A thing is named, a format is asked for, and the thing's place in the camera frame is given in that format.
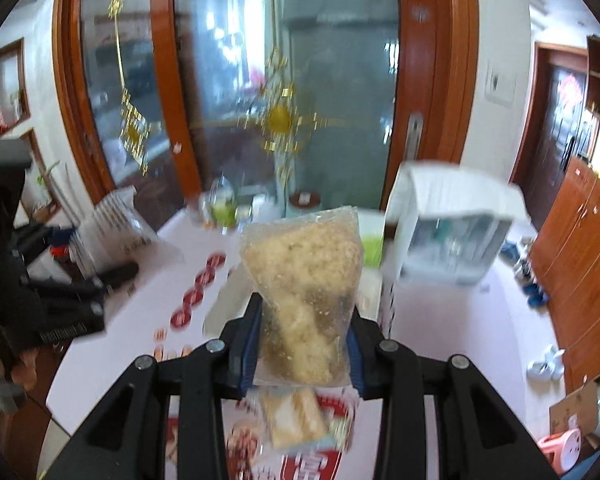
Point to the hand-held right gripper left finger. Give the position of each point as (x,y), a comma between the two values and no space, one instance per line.
(250,355)

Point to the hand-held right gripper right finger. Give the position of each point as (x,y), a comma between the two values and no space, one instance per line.
(355,360)

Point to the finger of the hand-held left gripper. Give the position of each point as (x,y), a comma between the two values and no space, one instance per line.
(70,322)
(95,280)

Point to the white plastic bin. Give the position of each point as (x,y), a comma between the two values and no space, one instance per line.
(225,305)

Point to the clear beige cracker packet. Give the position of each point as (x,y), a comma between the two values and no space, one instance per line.
(292,420)

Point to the clear crumbly cake packet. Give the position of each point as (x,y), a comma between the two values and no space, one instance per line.
(300,270)

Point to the person's left hand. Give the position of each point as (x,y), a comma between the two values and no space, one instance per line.
(25,367)

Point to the pink printed table cover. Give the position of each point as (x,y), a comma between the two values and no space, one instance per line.
(455,320)

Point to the green tissue pack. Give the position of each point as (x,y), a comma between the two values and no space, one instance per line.
(372,250)

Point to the white bottle storage cabinet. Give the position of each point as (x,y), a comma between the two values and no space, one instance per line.
(450,250)

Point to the white slipper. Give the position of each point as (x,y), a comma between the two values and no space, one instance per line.
(537,369)
(555,360)

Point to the blue shoe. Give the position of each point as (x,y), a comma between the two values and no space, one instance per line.
(536,295)

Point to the white cloth cover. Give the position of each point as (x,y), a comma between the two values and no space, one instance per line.
(460,190)

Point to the wooden framed glass sliding door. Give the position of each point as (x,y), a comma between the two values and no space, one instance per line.
(330,60)
(110,60)

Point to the cardboard box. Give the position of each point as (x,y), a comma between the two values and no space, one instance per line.
(575,410)

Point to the pink plastic stool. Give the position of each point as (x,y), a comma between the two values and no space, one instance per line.
(562,450)

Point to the wooden floor cabinet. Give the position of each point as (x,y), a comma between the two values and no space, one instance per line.
(580,270)

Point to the brown entry door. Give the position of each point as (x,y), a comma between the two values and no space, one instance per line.
(550,120)

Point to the wooden wall niche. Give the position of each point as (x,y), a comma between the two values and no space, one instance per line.
(42,170)

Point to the white wall switch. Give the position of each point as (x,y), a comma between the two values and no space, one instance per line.
(500,82)

